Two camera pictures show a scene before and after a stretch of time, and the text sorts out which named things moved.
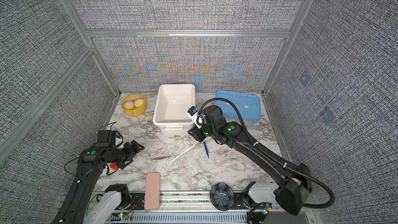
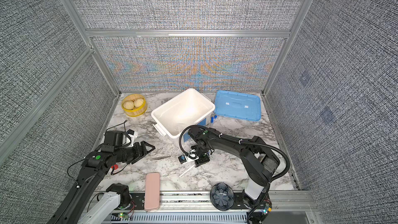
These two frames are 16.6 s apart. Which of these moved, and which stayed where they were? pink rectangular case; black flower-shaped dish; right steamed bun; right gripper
Moved: right gripper
Stayed: pink rectangular case; black flower-shaped dish; right steamed bun
